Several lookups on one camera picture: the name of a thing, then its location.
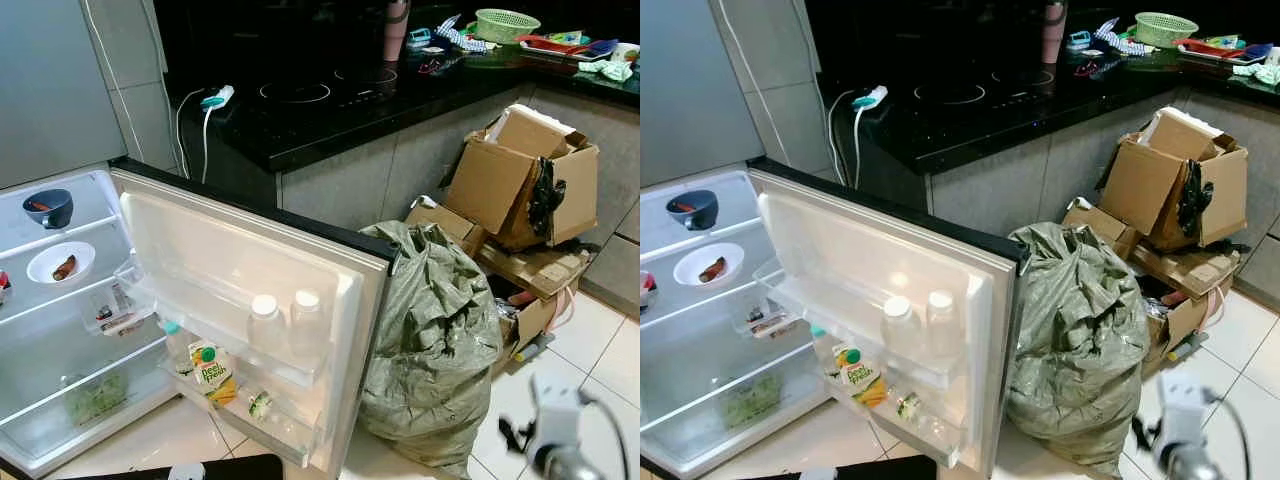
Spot grey fridge door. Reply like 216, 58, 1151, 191
110, 160, 396, 476
748, 158, 1031, 479

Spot white plate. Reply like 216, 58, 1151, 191
26, 241, 97, 287
672, 242, 746, 289

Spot black plastic bag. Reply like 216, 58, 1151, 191
528, 158, 567, 239
1178, 160, 1216, 239

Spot small cardboard box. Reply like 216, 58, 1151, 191
490, 280, 576, 366
1140, 280, 1233, 366

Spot clear food container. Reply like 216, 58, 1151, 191
82, 280, 151, 336
730, 285, 796, 336

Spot grey freezer door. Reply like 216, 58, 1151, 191
0, 0, 111, 191
640, 0, 766, 189

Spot bag of green vegetables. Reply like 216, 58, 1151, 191
62, 370, 131, 426
715, 372, 783, 429

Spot clear bottle teal cap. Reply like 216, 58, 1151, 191
808, 322, 841, 376
163, 320, 196, 376

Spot red tray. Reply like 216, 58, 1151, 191
1175, 37, 1246, 59
515, 34, 591, 57

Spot grey-green woven sack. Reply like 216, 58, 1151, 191
358, 220, 504, 479
1005, 221, 1151, 479

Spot green plastic basket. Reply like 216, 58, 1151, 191
474, 8, 542, 45
1134, 11, 1199, 49

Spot orange juice carton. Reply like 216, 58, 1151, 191
832, 343, 887, 409
188, 340, 239, 408

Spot beige kitchen cabinets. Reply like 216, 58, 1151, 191
280, 85, 641, 321
925, 88, 1280, 311

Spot blue white checked cloth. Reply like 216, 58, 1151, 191
437, 14, 491, 53
1093, 16, 1151, 56

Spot black kitchen countertop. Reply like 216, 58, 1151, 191
155, 0, 641, 173
805, 0, 1280, 176

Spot pink tumbler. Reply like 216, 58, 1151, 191
383, 0, 411, 63
1040, 0, 1069, 65

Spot black induction hob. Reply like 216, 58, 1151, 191
905, 60, 1061, 111
255, 60, 401, 111

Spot black rounded floor mat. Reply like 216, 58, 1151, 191
60, 455, 286, 480

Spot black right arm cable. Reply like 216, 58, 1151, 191
1205, 388, 1256, 480
575, 390, 633, 480

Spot thin white wall cable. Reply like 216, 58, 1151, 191
715, 0, 791, 161
80, 0, 136, 166

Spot white charger cable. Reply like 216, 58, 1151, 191
175, 90, 216, 186
828, 90, 869, 189

